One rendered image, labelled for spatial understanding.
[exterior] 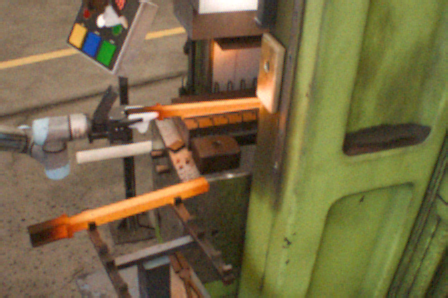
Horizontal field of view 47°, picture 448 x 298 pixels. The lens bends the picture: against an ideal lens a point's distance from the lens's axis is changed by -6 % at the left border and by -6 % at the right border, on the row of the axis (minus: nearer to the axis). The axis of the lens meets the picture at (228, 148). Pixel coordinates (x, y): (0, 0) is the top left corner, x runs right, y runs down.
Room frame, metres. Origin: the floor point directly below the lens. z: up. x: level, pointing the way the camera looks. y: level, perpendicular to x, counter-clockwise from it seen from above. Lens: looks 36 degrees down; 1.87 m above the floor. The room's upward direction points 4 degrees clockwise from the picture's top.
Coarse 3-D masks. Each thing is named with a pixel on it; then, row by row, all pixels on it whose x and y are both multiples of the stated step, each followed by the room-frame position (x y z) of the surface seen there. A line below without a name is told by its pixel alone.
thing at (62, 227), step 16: (160, 192) 0.96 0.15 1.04; (176, 192) 0.97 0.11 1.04; (192, 192) 0.99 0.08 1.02; (112, 208) 0.89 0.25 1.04; (128, 208) 0.90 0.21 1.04; (144, 208) 0.92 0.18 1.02; (48, 224) 0.81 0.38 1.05; (64, 224) 0.82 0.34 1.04; (80, 224) 0.84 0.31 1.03; (32, 240) 0.78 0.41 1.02; (48, 240) 0.80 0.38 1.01
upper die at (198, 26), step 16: (176, 0) 1.45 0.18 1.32; (176, 16) 1.45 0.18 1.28; (192, 16) 1.30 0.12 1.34; (208, 16) 1.32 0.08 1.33; (224, 16) 1.33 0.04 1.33; (240, 16) 1.35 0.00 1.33; (192, 32) 1.30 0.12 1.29; (208, 32) 1.32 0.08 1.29; (224, 32) 1.33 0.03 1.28; (240, 32) 1.35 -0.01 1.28; (256, 32) 1.37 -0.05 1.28
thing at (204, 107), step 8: (176, 104) 1.38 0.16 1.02; (184, 104) 1.38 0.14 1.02; (192, 104) 1.39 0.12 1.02; (200, 104) 1.39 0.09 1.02; (208, 104) 1.40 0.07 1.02; (216, 104) 1.41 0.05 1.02; (224, 104) 1.41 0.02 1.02; (232, 104) 1.42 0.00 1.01; (240, 104) 1.42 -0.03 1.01; (248, 104) 1.43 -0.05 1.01; (256, 104) 1.44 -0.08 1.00; (128, 112) 1.30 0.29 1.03; (136, 112) 1.31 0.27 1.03; (144, 112) 1.31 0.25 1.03; (160, 112) 1.32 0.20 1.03; (168, 112) 1.34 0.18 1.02; (176, 112) 1.35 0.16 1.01; (184, 112) 1.36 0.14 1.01; (192, 112) 1.37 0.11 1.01; (200, 112) 1.38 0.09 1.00; (208, 112) 1.39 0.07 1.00; (160, 120) 1.32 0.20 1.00
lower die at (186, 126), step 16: (192, 96) 1.50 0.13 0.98; (208, 96) 1.51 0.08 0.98; (224, 96) 1.50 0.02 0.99; (240, 96) 1.51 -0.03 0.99; (256, 96) 1.52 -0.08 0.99; (224, 112) 1.39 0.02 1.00; (192, 128) 1.31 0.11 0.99; (208, 128) 1.32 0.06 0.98; (224, 128) 1.34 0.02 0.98; (240, 128) 1.36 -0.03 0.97
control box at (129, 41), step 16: (128, 0) 1.80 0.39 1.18; (144, 0) 1.82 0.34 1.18; (80, 16) 1.91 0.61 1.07; (96, 16) 1.85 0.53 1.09; (128, 16) 1.76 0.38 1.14; (144, 16) 1.76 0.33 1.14; (96, 32) 1.81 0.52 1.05; (112, 32) 1.76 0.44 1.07; (128, 32) 1.72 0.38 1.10; (144, 32) 1.76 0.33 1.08; (80, 48) 1.82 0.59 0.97; (128, 48) 1.71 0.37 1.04; (112, 64) 1.68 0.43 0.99; (128, 64) 1.70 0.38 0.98
